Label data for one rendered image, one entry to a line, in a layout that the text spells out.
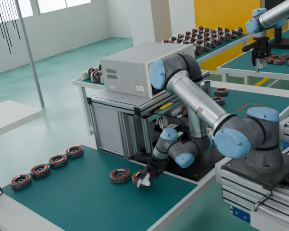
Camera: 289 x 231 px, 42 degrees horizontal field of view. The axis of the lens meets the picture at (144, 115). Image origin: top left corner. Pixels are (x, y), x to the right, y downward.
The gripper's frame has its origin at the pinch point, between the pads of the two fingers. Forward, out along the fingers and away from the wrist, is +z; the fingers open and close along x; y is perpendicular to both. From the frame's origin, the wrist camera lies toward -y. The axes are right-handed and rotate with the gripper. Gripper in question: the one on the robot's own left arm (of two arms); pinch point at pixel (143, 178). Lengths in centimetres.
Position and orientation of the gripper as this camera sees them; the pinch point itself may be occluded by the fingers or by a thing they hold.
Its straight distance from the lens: 194.6
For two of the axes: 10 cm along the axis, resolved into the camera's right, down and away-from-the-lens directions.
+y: 8.2, 5.2, -2.3
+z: -3.2, 7.5, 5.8
